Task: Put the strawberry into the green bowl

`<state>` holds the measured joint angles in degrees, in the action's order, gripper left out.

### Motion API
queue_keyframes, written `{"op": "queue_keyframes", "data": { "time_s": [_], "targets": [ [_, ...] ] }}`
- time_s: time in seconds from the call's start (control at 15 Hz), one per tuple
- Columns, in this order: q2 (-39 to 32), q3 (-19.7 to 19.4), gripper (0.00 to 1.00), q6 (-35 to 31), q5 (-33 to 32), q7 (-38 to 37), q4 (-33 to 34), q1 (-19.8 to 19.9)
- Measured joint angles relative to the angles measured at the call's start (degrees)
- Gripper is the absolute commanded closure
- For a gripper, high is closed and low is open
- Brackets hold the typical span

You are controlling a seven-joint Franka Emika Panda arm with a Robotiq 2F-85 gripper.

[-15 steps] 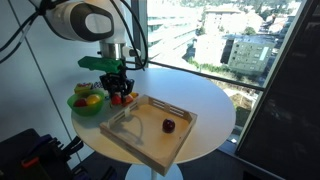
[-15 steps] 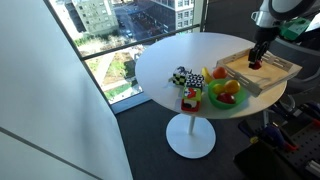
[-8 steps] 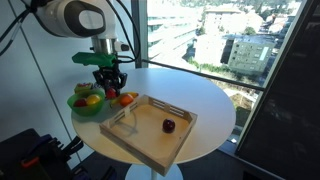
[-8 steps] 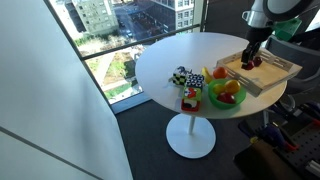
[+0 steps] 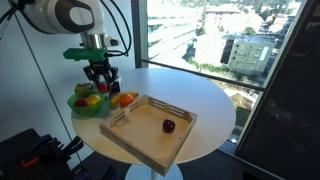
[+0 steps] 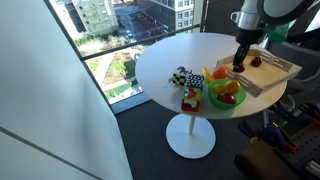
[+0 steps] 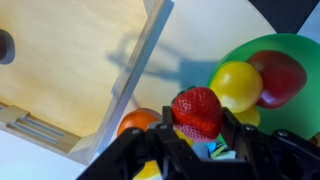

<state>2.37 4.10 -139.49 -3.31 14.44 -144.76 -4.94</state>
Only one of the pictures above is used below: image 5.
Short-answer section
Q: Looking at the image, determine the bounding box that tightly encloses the wooden tray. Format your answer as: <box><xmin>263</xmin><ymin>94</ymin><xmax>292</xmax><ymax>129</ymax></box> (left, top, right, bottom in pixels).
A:
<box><xmin>99</xmin><ymin>94</ymin><xmax>198</xmax><ymax>177</ymax></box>

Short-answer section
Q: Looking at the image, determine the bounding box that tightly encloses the dark window railing bar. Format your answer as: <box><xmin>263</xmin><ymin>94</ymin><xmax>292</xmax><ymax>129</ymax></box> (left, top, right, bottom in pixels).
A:
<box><xmin>141</xmin><ymin>59</ymin><xmax>266</xmax><ymax>92</ymax></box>

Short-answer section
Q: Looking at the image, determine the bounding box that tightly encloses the orange tool handle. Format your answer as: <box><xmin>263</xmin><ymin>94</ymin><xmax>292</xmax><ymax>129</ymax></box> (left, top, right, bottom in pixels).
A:
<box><xmin>21</xmin><ymin>156</ymin><xmax>41</xmax><ymax>169</ymax></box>

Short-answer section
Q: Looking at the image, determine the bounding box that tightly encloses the green plastic bowl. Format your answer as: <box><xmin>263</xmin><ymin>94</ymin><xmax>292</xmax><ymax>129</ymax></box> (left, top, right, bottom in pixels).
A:
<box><xmin>66</xmin><ymin>89</ymin><xmax>106</xmax><ymax>118</ymax></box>

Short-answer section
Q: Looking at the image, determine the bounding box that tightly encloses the orange fruit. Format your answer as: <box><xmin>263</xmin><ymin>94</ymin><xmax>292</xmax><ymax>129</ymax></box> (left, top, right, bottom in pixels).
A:
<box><xmin>118</xmin><ymin>93</ymin><xmax>135</xmax><ymax>108</ymax></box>

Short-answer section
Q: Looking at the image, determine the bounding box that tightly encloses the dark window frame post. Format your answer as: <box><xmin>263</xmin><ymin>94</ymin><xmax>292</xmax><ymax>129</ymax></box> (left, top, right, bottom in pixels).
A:
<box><xmin>130</xmin><ymin>0</ymin><xmax>149</xmax><ymax>69</ymax></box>

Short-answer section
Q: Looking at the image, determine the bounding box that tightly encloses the white table pedestal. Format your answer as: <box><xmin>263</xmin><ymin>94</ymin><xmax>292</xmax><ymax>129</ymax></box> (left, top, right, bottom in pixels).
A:
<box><xmin>124</xmin><ymin>163</ymin><xmax>184</xmax><ymax>180</ymax></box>

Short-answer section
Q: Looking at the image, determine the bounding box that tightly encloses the blue strap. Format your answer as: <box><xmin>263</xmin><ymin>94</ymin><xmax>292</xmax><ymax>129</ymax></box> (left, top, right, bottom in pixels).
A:
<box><xmin>31</xmin><ymin>134</ymin><xmax>53</xmax><ymax>151</ymax></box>

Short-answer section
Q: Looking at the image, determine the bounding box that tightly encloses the black and white cube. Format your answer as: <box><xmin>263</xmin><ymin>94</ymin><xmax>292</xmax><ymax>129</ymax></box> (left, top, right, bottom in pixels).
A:
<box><xmin>109</xmin><ymin>75</ymin><xmax>123</xmax><ymax>98</ymax></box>

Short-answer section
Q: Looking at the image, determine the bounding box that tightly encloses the green box with red print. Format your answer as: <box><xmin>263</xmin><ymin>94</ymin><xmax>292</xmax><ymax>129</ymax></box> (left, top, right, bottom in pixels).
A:
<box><xmin>73</xmin><ymin>82</ymin><xmax>94</xmax><ymax>94</ymax></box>

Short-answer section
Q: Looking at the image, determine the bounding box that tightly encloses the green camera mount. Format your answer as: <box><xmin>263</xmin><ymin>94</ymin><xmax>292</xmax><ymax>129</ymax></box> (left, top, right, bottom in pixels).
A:
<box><xmin>63</xmin><ymin>47</ymin><xmax>108</xmax><ymax>63</ymax></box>

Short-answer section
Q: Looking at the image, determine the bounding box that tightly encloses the yellow banana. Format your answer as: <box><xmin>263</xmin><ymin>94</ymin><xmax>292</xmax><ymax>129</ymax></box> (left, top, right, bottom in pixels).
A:
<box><xmin>109</xmin><ymin>91</ymin><xmax>139</xmax><ymax>110</ymax></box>

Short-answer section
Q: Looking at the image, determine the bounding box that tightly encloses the red round fruit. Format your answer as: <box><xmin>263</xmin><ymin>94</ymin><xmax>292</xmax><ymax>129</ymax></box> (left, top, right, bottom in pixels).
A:
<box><xmin>73</xmin><ymin>98</ymin><xmax>88</xmax><ymax>108</ymax></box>

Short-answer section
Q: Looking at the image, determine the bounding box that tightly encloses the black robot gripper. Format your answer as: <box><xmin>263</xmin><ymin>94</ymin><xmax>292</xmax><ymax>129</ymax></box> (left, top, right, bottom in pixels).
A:
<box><xmin>82</xmin><ymin>59</ymin><xmax>120</xmax><ymax>93</ymax></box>

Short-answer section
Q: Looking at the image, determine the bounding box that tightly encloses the black side panel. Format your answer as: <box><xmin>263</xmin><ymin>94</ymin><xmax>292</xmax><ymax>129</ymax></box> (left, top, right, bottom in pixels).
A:
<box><xmin>234</xmin><ymin>0</ymin><xmax>320</xmax><ymax>180</ymax></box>

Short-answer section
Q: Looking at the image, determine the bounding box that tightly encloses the grey apartment building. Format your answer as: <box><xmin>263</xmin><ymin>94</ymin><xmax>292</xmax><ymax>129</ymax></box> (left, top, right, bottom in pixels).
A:
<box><xmin>228</xmin><ymin>34</ymin><xmax>278</xmax><ymax>76</ymax></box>

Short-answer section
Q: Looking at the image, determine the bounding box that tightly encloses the yellow lemon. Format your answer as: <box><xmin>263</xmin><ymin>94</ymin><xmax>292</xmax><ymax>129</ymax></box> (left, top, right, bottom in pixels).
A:
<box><xmin>85</xmin><ymin>93</ymin><xmax>103</xmax><ymax>107</ymax></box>

